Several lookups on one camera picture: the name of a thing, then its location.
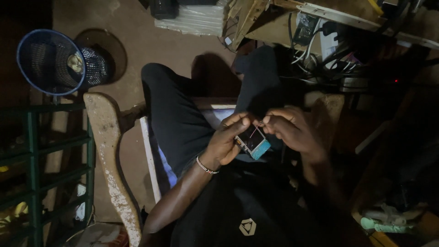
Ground person's black trousers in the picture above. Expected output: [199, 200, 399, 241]
[141, 45, 285, 179]

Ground beaded wrist bracelet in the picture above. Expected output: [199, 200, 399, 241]
[196, 156, 219, 175]

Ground green metal rack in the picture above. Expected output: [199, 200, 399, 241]
[0, 103, 96, 247]

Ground person's right hand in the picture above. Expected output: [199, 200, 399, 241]
[261, 107, 328, 162]

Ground blue mesh waste basket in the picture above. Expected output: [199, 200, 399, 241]
[16, 29, 110, 97]

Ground wooden workbench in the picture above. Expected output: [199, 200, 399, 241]
[226, 0, 439, 52]

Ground white corrugated plastic sheet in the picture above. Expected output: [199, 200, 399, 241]
[154, 3, 228, 38]

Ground pale green cloth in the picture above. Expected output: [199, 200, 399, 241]
[360, 217, 414, 234]

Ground green circuit board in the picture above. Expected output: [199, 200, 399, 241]
[292, 13, 319, 46]

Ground small phone circuit board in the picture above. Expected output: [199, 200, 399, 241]
[235, 125, 271, 160]

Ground thin red wire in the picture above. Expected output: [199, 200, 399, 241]
[249, 121, 265, 138]

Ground tangle of cables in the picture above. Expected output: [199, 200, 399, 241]
[288, 14, 381, 86]

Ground person's black shirt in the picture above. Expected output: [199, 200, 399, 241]
[170, 161, 374, 247]

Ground black plastic container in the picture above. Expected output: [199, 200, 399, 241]
[150, 0, 179, 20]

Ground person's left hand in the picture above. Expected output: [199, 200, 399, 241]
[202, 111, 254, 166]

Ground white power strip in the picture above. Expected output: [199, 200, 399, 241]
[319, 21, 340, 62]

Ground worn white wooden chair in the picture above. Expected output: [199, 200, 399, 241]
[83, 92, 162, 247]

